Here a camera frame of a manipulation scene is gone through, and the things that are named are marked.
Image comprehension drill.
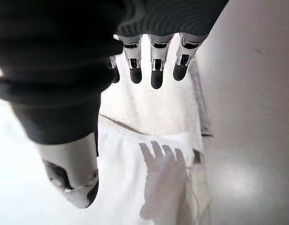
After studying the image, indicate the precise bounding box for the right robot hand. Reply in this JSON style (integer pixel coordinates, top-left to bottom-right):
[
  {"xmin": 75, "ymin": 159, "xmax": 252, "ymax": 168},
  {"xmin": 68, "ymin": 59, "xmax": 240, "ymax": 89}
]
[{"xmin": 0, "ymin": 0, "xmax": 229, "ymax": 209}]

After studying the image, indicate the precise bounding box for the white bed sheet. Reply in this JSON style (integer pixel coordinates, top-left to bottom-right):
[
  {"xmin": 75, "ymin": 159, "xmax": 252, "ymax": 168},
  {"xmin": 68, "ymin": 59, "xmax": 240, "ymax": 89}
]
[{"xmin": 0, "ymin": 67, "xmax": 212, "ymax": 225}]

